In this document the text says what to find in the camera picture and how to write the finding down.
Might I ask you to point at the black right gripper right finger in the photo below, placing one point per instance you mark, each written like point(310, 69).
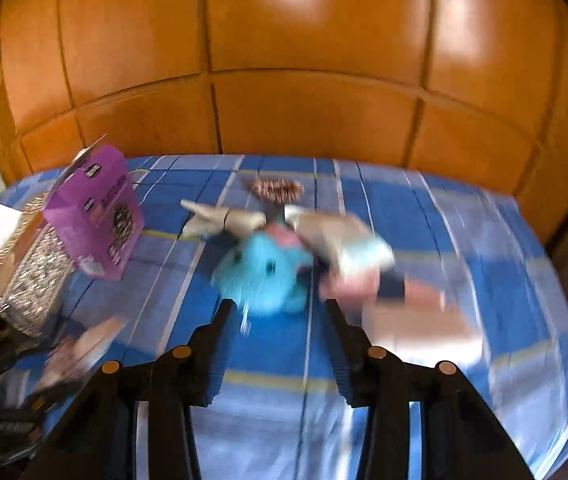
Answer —
point(461, 438)

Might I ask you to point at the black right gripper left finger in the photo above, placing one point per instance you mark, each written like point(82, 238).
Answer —
point(135, 422)

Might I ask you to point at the white foam sponge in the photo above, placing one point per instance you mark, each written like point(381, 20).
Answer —
point(422, 337)

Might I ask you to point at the pink knitted hat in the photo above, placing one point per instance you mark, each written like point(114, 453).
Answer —
point(353, 291)

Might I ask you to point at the blue plush toy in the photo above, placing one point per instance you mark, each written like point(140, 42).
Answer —
point(260, 276)

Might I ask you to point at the cream cloth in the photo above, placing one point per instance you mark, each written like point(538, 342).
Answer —
point(207, 221)

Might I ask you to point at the leopard print scrunchie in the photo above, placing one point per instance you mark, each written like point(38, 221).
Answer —
point(277, 190)

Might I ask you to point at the blue plaid bed cover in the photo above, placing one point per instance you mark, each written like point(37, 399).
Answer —
point(279, 416)

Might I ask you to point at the silver ornate tissue box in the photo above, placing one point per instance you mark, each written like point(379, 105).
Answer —
point(34, 268)

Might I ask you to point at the face mask packet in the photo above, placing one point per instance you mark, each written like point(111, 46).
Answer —
point(342, 240)

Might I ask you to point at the purple cardboard box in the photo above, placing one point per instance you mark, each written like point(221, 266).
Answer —
point(95, 213)

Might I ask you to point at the orange wooden wardrobe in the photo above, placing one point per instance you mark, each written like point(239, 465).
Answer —
point(473, 90)

